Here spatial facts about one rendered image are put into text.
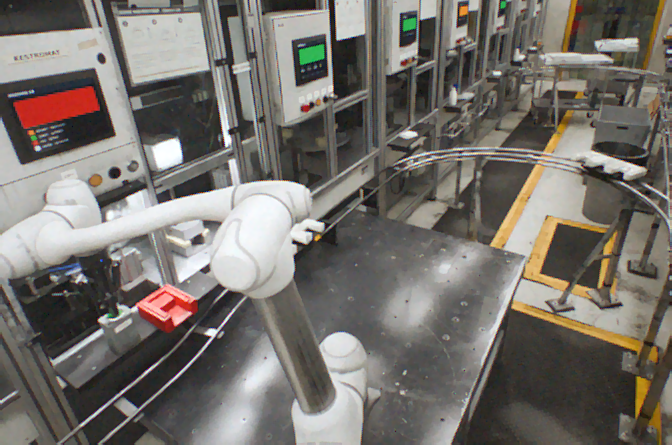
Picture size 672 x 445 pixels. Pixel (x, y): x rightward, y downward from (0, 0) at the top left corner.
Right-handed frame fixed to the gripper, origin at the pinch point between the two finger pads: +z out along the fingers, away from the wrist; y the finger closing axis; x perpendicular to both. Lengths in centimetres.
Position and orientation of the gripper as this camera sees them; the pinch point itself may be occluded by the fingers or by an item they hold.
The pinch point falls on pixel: (111, 305)
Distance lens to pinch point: 148.4
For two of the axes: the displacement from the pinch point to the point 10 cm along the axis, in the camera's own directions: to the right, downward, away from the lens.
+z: 0.5, 8.9, 4.4
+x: 8.4, 2.1, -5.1
